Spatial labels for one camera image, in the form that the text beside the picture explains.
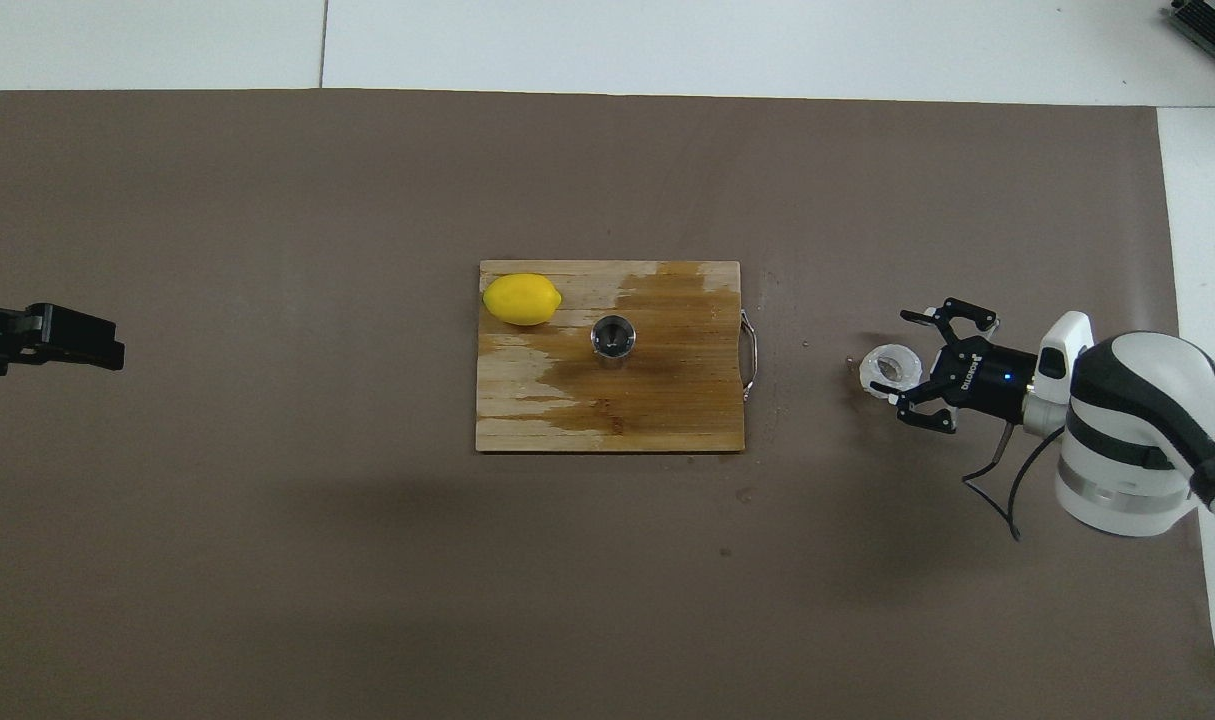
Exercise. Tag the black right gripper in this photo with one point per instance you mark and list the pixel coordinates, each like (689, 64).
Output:
(992, 380)

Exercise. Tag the steel double jigger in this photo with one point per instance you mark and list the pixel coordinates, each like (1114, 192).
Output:
(613, 338)

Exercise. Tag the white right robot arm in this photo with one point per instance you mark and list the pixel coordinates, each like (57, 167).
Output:
(1137, 430)

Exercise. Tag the wooden cutting board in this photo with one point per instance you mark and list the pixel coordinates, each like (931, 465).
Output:
(667, 400)

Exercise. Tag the brown table mat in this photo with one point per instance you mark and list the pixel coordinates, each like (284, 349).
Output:
(267, 560)

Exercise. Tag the grey ribbed metal box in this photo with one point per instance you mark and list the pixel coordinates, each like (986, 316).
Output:
(1212, 25)

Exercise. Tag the yellow lemon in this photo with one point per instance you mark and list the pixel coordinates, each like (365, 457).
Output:
(522, 299)

